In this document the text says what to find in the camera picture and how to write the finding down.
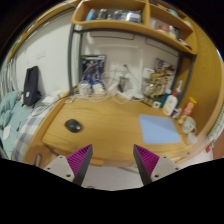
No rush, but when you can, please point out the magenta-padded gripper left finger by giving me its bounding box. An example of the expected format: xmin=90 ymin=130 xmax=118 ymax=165
xmin=43 ymin=143 xmax=94 ymax=187

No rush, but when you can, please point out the black computer mouse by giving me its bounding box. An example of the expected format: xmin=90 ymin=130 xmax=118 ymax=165
xmin=64 ymin=118 xmax=83 ymax=134

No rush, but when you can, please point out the clear white-nozzle spray bottle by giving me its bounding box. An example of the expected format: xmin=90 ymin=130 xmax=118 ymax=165
xmin=174 ymin=79 xmax=184 ymax=101

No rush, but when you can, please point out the white red-capped lotion bottle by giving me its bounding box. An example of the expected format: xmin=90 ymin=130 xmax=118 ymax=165
xmin=162 ymin=89 xmax=178 ymax=117

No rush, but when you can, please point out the white charger block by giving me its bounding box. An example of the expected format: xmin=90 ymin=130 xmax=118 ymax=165
xmin=92 ymin=82 xmax=105 ymax=96

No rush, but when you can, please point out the white round lidded container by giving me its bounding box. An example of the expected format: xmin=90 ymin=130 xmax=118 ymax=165
xmin=78 ymin=82 xmax=93 ymax=98

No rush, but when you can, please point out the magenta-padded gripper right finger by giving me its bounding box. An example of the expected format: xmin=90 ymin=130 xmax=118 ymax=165
xmin=133 ymin=143 xmax=182 ymax=186

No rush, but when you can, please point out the colourful figure box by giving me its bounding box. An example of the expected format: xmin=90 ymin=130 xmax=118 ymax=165
xmin=154 ymin=58 xmax=176 ymax=81

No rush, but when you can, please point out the teal quilt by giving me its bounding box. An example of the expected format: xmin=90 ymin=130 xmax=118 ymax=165
xmin=0 ymin=90 xmax=33 ymax=158

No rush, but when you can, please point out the white mug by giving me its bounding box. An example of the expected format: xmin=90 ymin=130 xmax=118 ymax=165
xmin=181 ymin=116 xmax=198 ymax=135

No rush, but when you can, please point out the blue plaid bed sheet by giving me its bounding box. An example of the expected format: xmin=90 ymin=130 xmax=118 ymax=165
xmin=11 ymin=104 xmax=54 ymax=163

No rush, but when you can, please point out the light blue mouse pad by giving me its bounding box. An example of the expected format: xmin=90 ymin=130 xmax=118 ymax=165
xmin=138 ymin=114 xmax=182 ymax=145

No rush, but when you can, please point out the wooden shelf unit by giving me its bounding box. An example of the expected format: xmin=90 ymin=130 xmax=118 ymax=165
xmin=71 ymin=0 xmax=198 ymax=56

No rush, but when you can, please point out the flat white box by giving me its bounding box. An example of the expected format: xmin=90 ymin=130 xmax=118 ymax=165
xmin=41 ymin=95 xmax=58 ymax=105

